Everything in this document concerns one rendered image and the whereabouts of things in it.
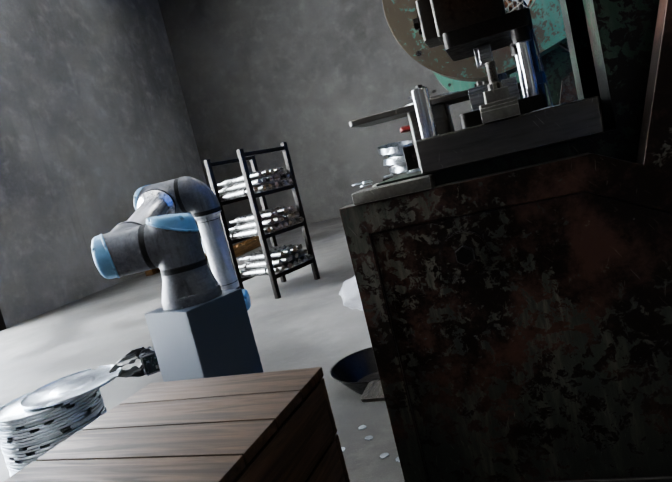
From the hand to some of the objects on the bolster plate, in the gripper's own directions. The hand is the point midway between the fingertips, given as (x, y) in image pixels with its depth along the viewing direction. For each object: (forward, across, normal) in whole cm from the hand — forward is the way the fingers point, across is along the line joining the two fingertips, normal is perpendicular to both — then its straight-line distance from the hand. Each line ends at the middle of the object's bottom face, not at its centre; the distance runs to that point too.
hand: (113, 371), depth 174 cm
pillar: (-73, -50, -118) cm, 147 cm away
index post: (-54, -47, -110) cm, 131 cm away
